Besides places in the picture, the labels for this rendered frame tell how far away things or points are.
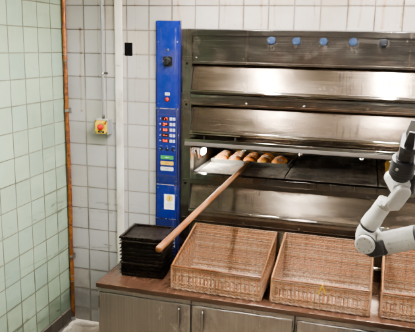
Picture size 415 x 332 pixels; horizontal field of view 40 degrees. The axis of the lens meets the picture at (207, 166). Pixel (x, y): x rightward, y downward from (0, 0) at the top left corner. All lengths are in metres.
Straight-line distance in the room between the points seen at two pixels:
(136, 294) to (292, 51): 1.74
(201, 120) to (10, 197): 1.26
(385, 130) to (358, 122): 0.16
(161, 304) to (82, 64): 1.65
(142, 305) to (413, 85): 2.05
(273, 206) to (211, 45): 1.09
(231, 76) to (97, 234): 1.47
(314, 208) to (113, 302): 1.37
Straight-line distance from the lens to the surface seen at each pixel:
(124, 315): 3.59
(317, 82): 3.49
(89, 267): 4.23
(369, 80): 3.48
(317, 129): 3.51
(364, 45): 3.48
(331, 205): 3.61
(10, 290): 3.69
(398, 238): 2.26
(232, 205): 3.69
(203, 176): 3.70
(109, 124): 3.82
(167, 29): 3.65
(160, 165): 3.75
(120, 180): 3.90
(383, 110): 3.49
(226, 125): 3.59
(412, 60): 3.49
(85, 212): 4.10
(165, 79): 3.66
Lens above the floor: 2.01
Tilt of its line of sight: 12 degrees down
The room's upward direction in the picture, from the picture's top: 1 degrees clockwise
